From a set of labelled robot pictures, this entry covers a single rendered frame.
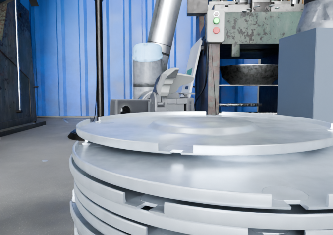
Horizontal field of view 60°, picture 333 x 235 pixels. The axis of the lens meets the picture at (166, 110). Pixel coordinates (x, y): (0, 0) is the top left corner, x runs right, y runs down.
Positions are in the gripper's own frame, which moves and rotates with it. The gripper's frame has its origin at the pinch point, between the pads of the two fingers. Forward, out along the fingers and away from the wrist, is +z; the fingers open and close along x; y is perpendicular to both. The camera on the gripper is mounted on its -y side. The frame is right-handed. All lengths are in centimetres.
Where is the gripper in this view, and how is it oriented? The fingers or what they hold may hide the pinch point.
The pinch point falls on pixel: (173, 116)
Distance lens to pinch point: 46.3
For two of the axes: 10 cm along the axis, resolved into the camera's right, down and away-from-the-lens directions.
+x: 0.0, 10.0, 0.8
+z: 2.7, 0.8, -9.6
